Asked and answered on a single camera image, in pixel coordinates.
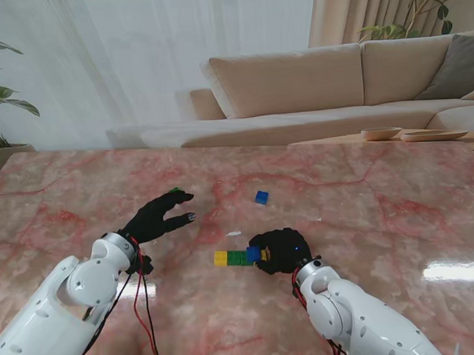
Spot left wrist red black cables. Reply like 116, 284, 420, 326
76, 236, 162, 355

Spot flat wooden plate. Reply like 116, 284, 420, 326
399, 128, 470, 143

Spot beige plant pot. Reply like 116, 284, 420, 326
0, 143, 37, 173

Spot large-leaf green houseplant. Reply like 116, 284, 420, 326
0, 32, 43, 148

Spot wrist red black cables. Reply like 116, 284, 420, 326
76, 236, 162, 355
291, 269, 347, 355

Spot white sheer curtain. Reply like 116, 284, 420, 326
0, 0, 322, 153

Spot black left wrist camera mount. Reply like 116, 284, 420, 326
136, 254, 155, 276

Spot beige drape curtain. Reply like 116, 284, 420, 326
306, 0, 474, 49

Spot round wooden bowl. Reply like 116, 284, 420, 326
360, 126, 404, 142

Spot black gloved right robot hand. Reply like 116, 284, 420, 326
247, 227, 313, 276

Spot tall leafy branch plant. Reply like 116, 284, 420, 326
357, 0, 474, 43

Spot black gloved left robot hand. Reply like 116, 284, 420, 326
121, 189, 198, 246

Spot grey sofa cushion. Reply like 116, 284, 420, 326
413, 33, 474, 101

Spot right wrist red black cables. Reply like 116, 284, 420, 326
291, 269, 347, 355

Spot beige fabric sofa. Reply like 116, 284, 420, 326
174, 31, 474, 149

